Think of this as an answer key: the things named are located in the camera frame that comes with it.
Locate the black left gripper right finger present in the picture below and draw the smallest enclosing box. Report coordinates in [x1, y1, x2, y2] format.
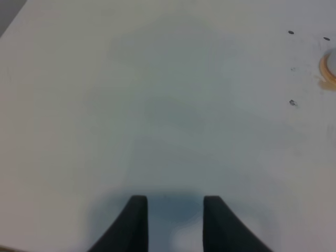
[203, 196, 271, 251]

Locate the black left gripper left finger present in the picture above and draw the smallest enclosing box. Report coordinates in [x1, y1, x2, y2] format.
[89, 195, 149, 252]

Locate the orange coaster far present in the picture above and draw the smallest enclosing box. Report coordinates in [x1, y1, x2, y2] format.
[319, 53, 335, 92]

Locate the white teacup far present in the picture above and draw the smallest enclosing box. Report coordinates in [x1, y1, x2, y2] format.
[326, 49, 336, 76]

